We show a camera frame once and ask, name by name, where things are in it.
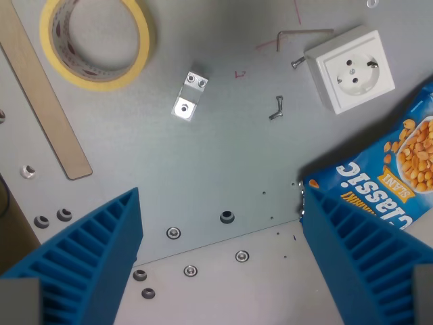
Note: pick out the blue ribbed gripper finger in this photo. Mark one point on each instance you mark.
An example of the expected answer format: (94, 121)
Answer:
(358, 250)
(91, 257)

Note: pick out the blue peanut snack bag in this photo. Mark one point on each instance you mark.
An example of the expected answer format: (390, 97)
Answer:
(372, 176)

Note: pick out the silver countersunk plate bolt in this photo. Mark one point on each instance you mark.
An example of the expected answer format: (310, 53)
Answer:
(190, 271)
(242, 256)
(173, 233)

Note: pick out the small loose metal screw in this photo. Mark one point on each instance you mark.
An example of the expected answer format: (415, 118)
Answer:
(279, 101)
(275, 115)
(297, 63)

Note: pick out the flat wooden strip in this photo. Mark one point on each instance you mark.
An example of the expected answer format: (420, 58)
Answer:
(40, 101)

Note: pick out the yellow masking tape roll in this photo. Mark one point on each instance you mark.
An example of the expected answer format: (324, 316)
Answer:
(101, 84)

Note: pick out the metal allen key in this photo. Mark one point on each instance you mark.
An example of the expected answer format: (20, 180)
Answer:
(304, 31)

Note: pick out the small aluminium angle bracket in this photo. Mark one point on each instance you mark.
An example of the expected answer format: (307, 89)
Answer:
(184, 109)

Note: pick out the white wall power socket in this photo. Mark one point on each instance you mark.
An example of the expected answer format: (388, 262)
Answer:
(355, 74)

